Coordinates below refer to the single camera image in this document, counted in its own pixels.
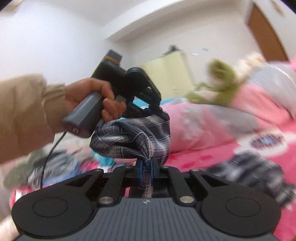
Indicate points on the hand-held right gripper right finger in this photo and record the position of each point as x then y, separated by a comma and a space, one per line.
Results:
153, 171

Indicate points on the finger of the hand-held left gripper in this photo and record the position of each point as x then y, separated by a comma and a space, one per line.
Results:
155, 109
136, 112

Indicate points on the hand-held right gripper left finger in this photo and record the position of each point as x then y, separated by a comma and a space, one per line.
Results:
140, 172

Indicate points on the black white plaid pants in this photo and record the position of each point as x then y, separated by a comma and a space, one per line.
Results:
138, 139
249, 171

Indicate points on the person's left hand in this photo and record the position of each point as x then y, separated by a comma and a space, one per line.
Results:
87, 87

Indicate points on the pale yellow wardrobe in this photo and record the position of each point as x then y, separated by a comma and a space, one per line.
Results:
166, 74

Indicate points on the pink floral bed blanket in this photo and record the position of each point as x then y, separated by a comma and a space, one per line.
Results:
192, 160

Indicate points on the pink floral duvet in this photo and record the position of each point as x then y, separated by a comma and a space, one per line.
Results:
196, 125

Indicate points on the green cream fleece blanket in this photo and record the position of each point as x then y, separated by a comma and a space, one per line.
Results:
225, 88

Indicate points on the grey folded garment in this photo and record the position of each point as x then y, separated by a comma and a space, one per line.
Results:
60, 164

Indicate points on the green patterned pillow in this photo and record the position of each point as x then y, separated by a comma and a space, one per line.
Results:
20, 171

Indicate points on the brown wooden door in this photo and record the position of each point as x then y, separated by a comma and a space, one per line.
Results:
266, 34

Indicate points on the person's beige fleece clothing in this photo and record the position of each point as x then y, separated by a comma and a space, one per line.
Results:
7, 229

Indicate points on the beige wall hook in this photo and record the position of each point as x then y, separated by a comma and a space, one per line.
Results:
277, 8

